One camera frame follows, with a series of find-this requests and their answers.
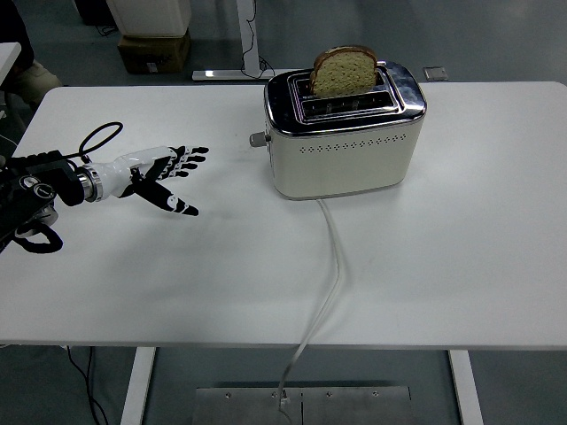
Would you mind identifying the white desk leg frame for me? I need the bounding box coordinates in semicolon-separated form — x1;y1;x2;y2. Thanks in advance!
191;0;276;82

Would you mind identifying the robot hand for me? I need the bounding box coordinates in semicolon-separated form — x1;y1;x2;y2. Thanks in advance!
100;144;211;218

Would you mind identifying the black box on floor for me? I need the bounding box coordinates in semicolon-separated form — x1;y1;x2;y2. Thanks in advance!
79;0;117;27

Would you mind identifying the cream and chrome toaster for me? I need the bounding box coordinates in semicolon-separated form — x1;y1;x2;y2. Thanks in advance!
263;60;429;201

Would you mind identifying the grey metal plate with screws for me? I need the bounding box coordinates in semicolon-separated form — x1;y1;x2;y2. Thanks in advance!
194;386;412;425

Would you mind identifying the white power cable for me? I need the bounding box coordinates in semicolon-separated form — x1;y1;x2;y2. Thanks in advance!
276;197;342;425

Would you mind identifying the brown cardboard box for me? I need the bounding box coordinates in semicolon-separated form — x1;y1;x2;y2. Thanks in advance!
117;28;192;75

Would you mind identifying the black cable under table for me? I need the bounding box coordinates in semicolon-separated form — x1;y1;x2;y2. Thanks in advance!
65;345;110;425

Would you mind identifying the white appliance housing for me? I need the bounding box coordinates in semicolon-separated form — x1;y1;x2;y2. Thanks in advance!
105;0;193;37

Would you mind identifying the person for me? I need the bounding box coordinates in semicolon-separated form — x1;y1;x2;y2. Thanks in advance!
0;0;64;107

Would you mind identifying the black cable by desk leg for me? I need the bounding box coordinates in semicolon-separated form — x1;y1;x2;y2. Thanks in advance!
241;0;276;81

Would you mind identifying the brown bread slice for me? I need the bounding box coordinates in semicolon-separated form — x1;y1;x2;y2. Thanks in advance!
308;45;379;99

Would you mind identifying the white side table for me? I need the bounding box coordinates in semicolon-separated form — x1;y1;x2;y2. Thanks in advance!
0;42;22;89

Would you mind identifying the white table leg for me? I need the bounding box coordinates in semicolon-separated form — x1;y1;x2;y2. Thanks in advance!
119;347;157;425
447;350;485;425

